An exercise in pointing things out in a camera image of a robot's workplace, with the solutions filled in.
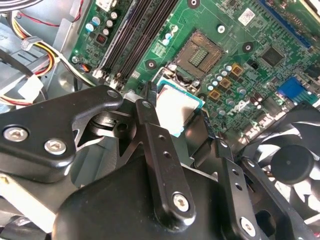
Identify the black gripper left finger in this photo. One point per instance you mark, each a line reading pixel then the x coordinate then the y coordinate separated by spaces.
pixel 165 175

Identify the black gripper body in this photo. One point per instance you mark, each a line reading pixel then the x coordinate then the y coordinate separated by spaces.
pixel 112 212

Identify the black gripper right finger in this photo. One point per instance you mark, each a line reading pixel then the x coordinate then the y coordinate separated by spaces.
pixel 232 195

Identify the silver square CPU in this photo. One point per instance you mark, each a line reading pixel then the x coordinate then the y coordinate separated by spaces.
pixel 175 107

